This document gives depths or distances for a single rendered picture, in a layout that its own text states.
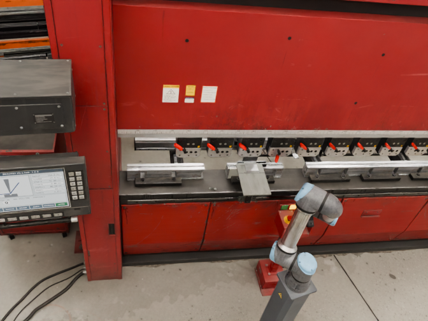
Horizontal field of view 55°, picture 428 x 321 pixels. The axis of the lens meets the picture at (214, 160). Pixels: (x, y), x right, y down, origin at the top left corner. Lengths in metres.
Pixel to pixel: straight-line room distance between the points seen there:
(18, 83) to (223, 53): 1.00
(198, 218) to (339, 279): 1.37
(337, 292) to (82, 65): 2.62
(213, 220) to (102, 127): 1.19
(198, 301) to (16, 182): 1.80
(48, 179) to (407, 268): 3.09
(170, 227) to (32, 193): 1.24
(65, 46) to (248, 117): 1.11
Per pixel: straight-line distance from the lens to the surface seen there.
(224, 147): 2.59
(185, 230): 3.03
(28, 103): 1.70
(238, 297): 3.34
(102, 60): 1.92
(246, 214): 2.98
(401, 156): 3.60
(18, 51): 4.32
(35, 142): 2.91
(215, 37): 2.12
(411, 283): 3.97
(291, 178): 2.96
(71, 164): 1.87
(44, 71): 1.79
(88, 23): 1.84
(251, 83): 2.32
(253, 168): 2.76
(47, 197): 2.03
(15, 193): 2.01
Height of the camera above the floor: 2.93
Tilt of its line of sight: 44 degrees down
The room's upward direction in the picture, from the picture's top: 11 degrees clockwise
